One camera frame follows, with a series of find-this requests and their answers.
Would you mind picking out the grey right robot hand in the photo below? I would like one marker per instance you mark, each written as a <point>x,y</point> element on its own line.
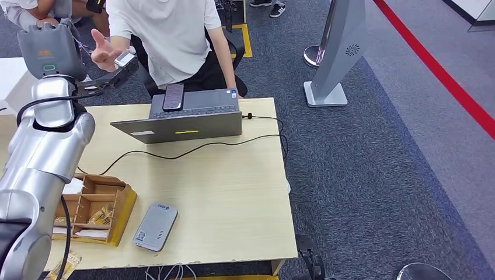
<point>309,259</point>

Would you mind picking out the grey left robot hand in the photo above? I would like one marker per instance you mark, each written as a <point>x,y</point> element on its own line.
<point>46,50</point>

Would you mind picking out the person's right hand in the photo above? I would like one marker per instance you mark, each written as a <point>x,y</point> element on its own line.
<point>102,52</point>

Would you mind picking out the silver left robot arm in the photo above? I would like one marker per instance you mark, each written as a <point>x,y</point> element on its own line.
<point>42,154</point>

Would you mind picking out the person's right forearm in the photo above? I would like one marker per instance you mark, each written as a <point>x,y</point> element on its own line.
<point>120,44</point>

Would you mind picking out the person's left forearm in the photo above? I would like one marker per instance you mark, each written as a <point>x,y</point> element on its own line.
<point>224,62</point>

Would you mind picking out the crouching person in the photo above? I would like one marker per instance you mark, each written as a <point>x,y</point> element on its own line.
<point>19,17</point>

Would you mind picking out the seated person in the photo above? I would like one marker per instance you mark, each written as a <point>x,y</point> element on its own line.
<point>170,38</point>

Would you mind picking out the grey card reader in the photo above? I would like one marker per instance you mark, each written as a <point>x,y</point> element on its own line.
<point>154,228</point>

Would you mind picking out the gold room key card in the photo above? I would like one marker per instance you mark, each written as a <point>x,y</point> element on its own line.
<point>101,216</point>
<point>63,220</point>

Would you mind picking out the standing person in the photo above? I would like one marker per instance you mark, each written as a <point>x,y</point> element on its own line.
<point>276,10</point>

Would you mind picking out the white card sleeve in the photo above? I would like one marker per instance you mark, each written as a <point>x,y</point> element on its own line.
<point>91,233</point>

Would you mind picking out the gold key card packet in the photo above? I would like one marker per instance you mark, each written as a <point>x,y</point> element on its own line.
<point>65,264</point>

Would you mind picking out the light wooden desk leg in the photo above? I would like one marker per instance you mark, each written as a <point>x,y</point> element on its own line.
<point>277,267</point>

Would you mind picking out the white cabinet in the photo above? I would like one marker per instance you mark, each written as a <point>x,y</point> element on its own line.
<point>11,77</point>

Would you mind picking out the black office chair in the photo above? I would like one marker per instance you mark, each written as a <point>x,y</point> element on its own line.
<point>144,69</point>

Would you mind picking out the black yellow handheld device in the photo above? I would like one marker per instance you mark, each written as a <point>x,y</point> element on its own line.
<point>95,6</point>

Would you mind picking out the dark smartphone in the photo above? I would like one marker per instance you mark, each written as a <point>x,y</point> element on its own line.
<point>173,96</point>

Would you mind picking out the grey laptop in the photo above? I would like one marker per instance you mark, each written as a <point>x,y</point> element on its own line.
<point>181,129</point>

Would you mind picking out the white tissue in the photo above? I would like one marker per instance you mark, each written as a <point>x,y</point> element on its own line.
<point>73,187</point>

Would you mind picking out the yellow floor tape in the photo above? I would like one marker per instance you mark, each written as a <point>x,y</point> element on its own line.
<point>245,42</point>

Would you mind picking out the wooden organizer box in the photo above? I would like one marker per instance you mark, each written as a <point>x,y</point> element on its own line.
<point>123,216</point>

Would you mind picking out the chrome stanchion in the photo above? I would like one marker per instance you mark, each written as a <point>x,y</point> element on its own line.
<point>311,56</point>

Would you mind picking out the grey kiosk stand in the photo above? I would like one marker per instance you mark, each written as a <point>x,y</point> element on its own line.
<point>340,54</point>

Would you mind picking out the white display platform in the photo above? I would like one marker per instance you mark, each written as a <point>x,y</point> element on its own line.
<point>475,9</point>

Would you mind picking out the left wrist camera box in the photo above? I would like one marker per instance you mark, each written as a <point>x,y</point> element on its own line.
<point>124,60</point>

